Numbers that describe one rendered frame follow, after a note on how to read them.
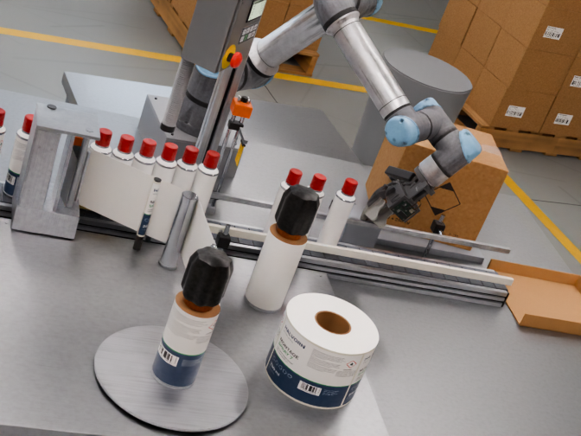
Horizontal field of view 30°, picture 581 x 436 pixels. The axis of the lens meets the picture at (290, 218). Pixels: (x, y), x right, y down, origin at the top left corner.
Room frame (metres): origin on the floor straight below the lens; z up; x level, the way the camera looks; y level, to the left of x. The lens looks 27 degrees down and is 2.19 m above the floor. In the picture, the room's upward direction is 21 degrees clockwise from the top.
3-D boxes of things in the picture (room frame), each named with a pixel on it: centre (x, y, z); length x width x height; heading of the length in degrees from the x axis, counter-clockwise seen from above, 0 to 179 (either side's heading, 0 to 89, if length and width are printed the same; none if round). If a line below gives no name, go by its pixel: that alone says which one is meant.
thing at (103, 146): (2.22, 0.47, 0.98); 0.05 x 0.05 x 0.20
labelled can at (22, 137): (2.16, 0.62, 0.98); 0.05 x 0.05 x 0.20
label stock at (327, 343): (1.89, -0.16, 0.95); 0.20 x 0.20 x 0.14
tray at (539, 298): (2.71, -0.76, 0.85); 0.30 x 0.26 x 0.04; 112
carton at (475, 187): (2.89, -0.35, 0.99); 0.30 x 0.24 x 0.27; 102
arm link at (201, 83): (2.77, 0.33, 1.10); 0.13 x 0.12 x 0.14; 152
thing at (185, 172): (2.30, 0.27, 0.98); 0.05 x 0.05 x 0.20
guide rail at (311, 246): (2.41, -0.12, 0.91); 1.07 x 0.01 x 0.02; 112
